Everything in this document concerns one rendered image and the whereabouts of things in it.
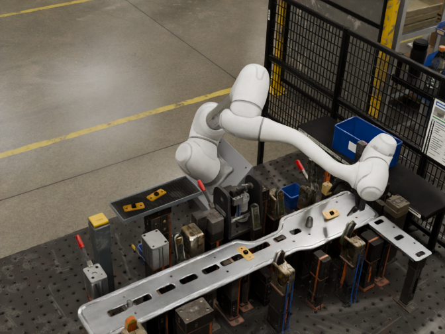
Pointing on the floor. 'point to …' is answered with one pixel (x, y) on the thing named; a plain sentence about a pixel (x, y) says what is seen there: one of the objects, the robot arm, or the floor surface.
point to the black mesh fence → (410, 224)
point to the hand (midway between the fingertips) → (341, 201)
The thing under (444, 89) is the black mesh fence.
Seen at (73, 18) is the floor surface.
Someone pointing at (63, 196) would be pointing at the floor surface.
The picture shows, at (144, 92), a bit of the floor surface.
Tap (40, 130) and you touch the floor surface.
